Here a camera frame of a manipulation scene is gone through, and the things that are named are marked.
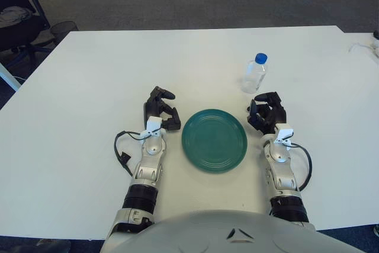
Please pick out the black mesh wastebasket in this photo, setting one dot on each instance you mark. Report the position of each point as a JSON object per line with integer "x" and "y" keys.
{"x": 63, "y": 29}

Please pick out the silver robot torso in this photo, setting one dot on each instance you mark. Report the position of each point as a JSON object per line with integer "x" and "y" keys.
{"x": 222, "y": 235}

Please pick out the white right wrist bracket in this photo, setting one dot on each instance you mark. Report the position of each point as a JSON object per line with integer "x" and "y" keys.
{"x": 284, "y": 133}

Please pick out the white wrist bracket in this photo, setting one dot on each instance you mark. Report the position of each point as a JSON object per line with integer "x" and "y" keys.
{"x": 154, "y": 122}
{"x": 284, "y": 133}

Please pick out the grey cloth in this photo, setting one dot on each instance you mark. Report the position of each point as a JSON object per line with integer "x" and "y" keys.
{"x": 12, "y": 16}

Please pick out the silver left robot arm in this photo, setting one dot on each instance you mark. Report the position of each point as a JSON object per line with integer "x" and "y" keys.
{"x": 148, "y": 173}

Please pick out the white furniture leg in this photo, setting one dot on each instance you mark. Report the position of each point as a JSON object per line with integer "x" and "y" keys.
{"x": 7, "y": 76}

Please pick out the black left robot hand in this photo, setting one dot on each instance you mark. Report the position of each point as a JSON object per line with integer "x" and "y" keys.
{"x": 154, "y": 105}

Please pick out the black office chair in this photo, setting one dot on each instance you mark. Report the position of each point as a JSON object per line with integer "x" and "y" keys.
{"x": 17, "y": 30}

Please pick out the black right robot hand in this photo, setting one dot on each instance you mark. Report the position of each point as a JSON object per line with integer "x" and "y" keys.
{"x": 272, "y": 113}

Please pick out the green round plate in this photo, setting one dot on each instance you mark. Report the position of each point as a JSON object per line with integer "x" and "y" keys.
{"x": 214, "y": 140}

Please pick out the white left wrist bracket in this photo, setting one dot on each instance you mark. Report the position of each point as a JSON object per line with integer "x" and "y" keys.
{"x": 154, "y": 122}

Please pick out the clear bottle with blue cap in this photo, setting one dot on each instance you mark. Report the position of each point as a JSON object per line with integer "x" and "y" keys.
{"x": 254, "y": 75}

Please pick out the black handheld device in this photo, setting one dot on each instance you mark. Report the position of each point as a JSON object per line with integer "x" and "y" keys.
{"x": 376, "y": 34}

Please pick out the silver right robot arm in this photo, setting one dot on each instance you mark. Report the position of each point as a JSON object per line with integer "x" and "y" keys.
{"x": 281, "y": 176}

